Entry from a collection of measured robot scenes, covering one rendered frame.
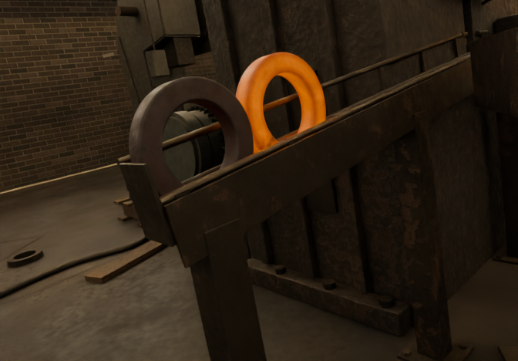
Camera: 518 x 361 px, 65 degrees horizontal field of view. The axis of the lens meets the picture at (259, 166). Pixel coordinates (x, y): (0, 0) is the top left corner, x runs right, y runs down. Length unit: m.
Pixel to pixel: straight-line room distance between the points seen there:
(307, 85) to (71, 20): 6.52
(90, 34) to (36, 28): 0.76
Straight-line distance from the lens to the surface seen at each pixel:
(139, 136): 0.51
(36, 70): 6.81
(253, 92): 0.62
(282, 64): 0.67
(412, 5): 1.19
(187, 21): 5.54
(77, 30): 7.11
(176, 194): 0.51
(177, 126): 1.98
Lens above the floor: 0.69
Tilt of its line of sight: 10 degrees down
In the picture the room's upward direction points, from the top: 10 degrees counter-clockwise
